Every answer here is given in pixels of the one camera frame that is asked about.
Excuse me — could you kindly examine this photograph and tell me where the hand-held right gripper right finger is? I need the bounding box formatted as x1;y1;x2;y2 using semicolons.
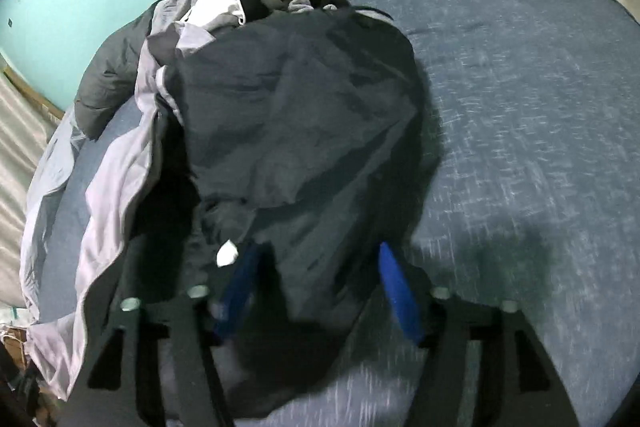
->
379;242;583;427

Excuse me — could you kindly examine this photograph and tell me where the light lavender jacket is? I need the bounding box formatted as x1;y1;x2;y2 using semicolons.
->
30;0;241;400

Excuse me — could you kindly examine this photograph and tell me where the crumpled grey garment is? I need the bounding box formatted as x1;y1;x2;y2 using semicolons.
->
260;0;346;15

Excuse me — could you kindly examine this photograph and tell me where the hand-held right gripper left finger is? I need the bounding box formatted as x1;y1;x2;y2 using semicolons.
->
65;242;266;427

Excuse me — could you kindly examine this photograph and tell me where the beige curtain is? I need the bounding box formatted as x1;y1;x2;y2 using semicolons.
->
0;72;66;303

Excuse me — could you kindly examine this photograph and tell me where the bed with blue sheet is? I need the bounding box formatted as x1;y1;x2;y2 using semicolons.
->
37;0;640;427

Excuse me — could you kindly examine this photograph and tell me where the brown clutter pile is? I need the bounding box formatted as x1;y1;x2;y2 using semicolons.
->
0;302;56;427

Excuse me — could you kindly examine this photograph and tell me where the dark grey garment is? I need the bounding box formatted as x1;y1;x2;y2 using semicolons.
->
162;4;436;413

